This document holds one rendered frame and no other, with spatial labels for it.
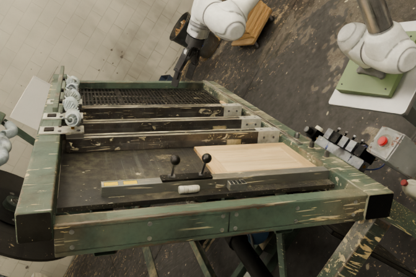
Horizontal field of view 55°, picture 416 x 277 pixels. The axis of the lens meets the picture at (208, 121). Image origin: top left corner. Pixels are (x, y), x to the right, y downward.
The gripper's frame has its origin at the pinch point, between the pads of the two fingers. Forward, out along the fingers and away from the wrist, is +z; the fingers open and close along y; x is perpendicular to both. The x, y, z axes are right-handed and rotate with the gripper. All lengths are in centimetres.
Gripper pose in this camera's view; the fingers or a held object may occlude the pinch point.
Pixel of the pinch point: (182, 79)
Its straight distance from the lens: 173.3
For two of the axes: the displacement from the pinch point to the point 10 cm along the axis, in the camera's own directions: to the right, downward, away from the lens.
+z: -3.2, 8.3, 4.6
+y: -3.8, 3.3, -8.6
